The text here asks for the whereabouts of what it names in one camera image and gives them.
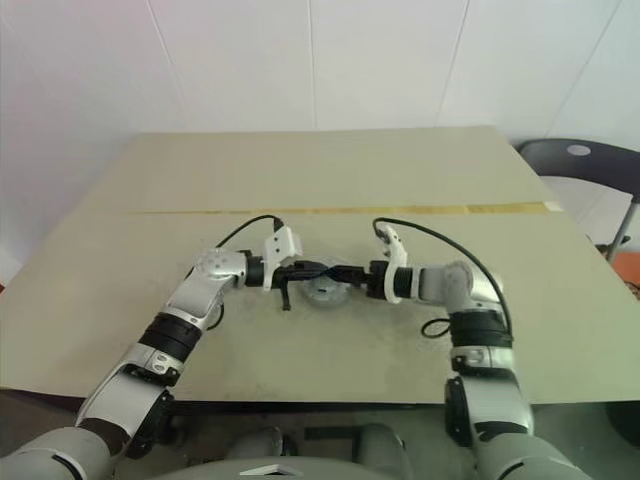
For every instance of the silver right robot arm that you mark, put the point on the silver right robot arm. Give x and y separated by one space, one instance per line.
460 285

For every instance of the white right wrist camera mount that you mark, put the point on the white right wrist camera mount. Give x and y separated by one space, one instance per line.
395 247

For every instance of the black plastic folding chair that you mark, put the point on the black plastic folding chair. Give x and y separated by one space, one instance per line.
600 170

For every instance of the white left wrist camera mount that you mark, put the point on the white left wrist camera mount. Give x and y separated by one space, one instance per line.
280 245

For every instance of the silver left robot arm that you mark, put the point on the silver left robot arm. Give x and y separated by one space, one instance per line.
210 267

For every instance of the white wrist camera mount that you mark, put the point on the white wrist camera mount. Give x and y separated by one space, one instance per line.
395 247
280 245

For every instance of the grey spoked motor end cap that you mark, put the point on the grey spoked motor end cap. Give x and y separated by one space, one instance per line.
322 290

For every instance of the dark rounded object under table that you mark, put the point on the dark rounded object under table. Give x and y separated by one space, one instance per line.
625 425

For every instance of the black table frame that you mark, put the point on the black table frame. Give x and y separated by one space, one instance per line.
300 406

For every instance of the orange parts box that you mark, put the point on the orange parts box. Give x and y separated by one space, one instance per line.
630 270

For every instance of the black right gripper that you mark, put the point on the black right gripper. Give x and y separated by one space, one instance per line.
376 280

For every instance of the grey rounded robot body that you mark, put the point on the grey rounded robot body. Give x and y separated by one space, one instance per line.
375 445

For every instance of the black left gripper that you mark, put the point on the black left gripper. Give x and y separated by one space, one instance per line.
287 275

